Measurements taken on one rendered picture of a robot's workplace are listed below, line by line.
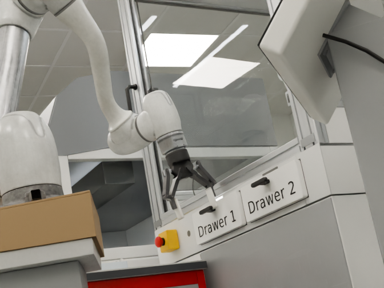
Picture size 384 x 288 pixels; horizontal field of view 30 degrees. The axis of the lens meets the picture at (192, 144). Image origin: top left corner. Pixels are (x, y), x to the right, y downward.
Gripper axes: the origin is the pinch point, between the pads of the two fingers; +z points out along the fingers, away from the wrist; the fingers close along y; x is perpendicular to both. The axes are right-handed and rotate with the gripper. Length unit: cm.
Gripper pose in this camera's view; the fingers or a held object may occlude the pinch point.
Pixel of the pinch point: (197, 210)
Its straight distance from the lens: 230.6
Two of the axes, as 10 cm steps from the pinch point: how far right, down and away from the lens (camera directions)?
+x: -4.8, 3.3, 8.1
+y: 8.1, -2.0, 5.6
